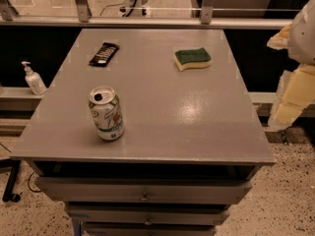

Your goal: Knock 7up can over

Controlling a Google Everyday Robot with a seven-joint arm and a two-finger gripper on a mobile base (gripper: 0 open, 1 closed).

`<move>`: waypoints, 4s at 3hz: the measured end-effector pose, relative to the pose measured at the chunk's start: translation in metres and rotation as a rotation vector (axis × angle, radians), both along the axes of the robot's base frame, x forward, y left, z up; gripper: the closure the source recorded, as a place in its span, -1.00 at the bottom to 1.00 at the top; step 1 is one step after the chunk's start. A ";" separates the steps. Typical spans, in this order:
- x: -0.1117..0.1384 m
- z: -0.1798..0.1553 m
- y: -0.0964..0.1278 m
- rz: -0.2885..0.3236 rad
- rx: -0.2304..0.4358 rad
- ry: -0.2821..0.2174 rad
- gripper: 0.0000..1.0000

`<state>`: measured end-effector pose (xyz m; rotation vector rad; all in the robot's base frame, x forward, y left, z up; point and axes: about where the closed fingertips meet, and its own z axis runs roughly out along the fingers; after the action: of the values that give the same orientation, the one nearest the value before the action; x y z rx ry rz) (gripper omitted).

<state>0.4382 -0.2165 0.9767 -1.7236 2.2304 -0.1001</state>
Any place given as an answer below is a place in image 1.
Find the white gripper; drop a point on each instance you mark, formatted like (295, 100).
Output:
(303, 38)

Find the green white 7up can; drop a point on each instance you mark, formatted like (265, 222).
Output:
(104, 104)

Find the green yellow sponge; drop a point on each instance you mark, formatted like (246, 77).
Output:
(192, 59)

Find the grey drawer cabinet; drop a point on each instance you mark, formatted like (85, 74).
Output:
(191, 125)

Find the top grey drawer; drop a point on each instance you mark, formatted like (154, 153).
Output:
(134, 191)

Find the grey drawer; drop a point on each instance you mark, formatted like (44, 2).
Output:
(150, 214)
(134, 191)
(102, 229)

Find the black snack bar wrapper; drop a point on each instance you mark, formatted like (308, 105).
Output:
(104, 55)

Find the middle grey drawer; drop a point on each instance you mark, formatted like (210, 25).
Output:
(150, 214)

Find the white pump soap bottle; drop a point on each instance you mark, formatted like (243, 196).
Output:
(33, 79)

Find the bottom grey drawer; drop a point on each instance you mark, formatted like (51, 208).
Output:
(102, 229)

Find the black chair base leg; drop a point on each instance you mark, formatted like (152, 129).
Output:
(13, 167)

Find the metal railing frame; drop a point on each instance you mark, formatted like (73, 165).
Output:
(98, 14)

